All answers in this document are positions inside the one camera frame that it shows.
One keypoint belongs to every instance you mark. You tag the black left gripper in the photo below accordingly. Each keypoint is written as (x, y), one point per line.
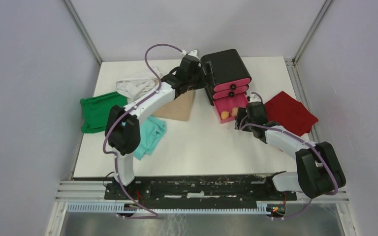
(210, 79)

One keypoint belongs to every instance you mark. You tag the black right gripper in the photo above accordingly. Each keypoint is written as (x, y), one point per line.
(242, 111)

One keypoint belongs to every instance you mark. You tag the peach gourd makeup sponge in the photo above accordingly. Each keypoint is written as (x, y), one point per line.
(234, 112)

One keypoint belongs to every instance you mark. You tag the orange teardrop makeup sponge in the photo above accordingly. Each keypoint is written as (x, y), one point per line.
(224, 115)

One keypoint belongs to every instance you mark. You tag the pink bottom drawer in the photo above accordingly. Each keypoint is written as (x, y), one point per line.
(226, 104)

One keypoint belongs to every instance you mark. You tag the black pink drawer organizer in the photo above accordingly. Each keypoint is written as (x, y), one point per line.
(227, 66)

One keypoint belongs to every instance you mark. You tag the pink top drawer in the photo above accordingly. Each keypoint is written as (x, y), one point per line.
(232, 85)

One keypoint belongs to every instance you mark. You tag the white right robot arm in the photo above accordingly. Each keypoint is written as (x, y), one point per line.
(318, 171)

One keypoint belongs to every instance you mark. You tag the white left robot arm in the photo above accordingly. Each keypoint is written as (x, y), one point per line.
(122, 135)

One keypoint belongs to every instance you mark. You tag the beige folded cloth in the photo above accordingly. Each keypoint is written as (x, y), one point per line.
(177, 109)

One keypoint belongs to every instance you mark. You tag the red cloth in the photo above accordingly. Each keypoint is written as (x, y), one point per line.
(290, 113)

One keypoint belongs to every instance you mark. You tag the teal cloth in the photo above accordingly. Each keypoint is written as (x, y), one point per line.
(152, 130)

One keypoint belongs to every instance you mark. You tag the white crumpled cloth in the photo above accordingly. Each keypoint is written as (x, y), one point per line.
(135, 86)

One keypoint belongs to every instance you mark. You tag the green cloth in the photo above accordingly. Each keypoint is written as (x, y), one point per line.
(95, 111)

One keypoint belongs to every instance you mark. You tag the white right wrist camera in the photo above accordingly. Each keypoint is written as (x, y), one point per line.
(255, 97)

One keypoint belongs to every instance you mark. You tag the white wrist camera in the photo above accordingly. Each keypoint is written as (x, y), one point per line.
(255, 97)
(193, 53)

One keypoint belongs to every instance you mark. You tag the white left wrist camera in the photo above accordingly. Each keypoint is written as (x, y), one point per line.
(193, 53)

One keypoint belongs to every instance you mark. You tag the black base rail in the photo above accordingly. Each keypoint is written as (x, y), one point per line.
(220, 191)

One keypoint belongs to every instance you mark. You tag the white slotted cable duct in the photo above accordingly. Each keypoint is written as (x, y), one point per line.
(126, 208)

